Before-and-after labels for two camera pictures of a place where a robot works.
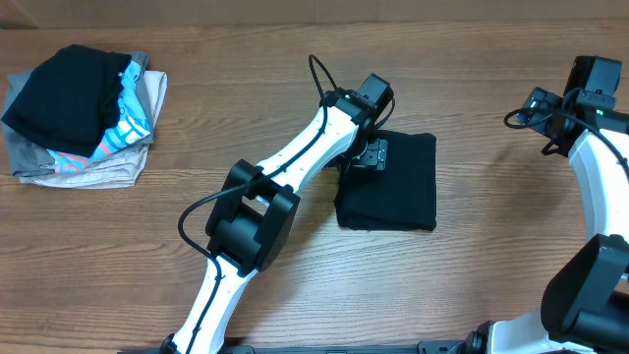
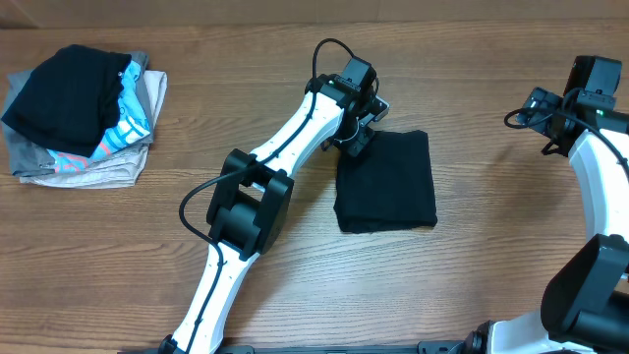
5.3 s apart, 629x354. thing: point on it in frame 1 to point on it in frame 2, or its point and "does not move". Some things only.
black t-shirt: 401,197 does not move
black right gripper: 540,100 does not move
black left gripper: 375,154 to 356,145
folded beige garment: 119,170 does not move
